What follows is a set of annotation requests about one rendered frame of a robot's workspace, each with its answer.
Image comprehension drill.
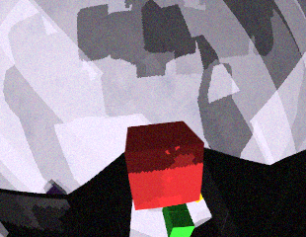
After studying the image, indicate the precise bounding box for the purple block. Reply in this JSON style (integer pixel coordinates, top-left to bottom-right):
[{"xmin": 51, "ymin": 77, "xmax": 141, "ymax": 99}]
[{"xmin": 46, "ymin": 186, "xmax": 65, "ymax": 195}]

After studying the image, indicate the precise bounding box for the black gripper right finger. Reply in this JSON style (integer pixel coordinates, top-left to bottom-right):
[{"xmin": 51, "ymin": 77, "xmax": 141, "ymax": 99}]
[{"xmin": 200, "ymin": 147, "xmax": 306, "ymax": 237}]

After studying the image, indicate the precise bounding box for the red block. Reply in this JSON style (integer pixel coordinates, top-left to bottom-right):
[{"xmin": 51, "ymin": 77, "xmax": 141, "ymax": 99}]
[{"xmin": 124, "ymin": 121, "xmax": 204, "ymax": 210}]

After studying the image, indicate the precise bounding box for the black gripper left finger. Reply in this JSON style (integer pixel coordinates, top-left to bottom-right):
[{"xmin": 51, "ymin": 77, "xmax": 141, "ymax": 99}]
[{"xmin": 0, "ymin": 153, "xmax": 133, "ymax": 237}]

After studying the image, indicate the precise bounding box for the green block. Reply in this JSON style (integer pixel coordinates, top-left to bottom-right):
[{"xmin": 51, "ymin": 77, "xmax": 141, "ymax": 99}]
[
  {"xmin": 162, "ymin": 202, "xmax": 189, "ymax": 221},
  {"xmin": 165, "ymin": 210, "xmax": 195, "ymax": 237}
]

